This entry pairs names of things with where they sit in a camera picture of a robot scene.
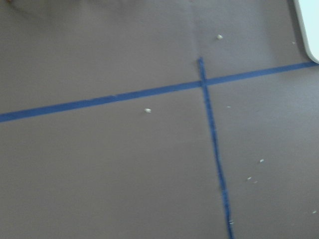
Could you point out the cream bear tray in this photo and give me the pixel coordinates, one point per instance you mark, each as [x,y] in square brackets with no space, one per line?
[308,18]

